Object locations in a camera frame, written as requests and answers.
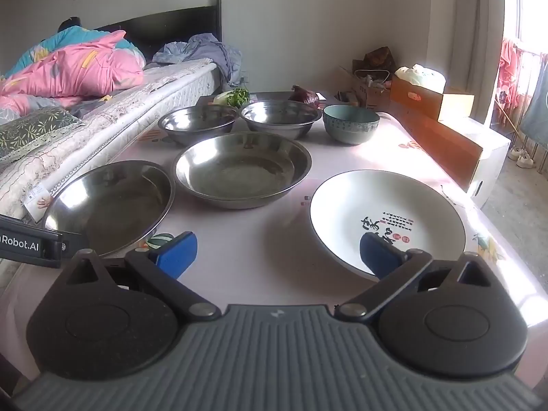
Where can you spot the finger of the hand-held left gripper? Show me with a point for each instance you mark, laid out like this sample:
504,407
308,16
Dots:
72,240

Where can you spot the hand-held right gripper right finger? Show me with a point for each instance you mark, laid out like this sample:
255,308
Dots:
379,257

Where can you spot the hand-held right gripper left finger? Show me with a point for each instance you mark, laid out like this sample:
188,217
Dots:
177,250

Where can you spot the shallow steel plate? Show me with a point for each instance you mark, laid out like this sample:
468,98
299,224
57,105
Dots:
239,171
107,205

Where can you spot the white ceramic plate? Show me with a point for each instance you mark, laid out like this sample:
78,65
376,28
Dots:
364,205

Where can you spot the teal ceramic bowl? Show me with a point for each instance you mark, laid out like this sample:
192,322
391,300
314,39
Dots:
351,130

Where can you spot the paper mattress tag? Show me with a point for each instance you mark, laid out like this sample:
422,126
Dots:
37,203

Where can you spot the pink printed tablecloth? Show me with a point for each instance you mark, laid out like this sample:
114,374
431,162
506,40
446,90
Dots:
265,239

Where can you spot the green floral pillow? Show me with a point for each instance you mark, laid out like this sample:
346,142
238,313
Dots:
34,130

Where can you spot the white quilted mattress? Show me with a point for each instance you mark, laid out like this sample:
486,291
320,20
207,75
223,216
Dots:
128,100

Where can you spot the orange cardboard box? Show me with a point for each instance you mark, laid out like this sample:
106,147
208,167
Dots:
417,98

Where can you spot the open cardboard box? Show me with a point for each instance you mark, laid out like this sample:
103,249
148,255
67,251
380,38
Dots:
368,94

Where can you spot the napa cabbage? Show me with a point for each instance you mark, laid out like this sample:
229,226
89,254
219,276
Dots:
233,96

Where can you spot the white shoe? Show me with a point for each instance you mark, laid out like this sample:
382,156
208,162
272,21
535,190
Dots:
525,161
515,153

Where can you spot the pink and blue quilt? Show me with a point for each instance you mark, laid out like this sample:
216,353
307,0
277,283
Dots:
77,68

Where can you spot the red onion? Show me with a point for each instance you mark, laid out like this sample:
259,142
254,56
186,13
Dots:
306,96

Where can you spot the white plastic bag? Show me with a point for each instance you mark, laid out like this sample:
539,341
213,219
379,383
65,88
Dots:
419,76

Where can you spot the wooden stick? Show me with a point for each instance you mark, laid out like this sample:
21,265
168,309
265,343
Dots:
509,122

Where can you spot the grey-blue clothes pile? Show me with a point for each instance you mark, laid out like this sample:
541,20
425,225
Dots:
205,53

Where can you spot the brown paper bag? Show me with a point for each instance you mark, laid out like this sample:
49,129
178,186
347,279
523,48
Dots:
381,58

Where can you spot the dark cloth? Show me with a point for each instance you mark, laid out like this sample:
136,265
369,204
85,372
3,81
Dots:
69,23

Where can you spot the blue hanging cloth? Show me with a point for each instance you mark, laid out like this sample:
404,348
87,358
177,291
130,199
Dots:
537,102

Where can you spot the black bed headboard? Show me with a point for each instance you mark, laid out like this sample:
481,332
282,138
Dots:
171,25

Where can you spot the pink hanging garment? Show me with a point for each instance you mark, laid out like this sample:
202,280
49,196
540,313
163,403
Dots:
508,72

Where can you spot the grey curtain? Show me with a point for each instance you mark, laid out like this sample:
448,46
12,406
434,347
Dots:
479,30

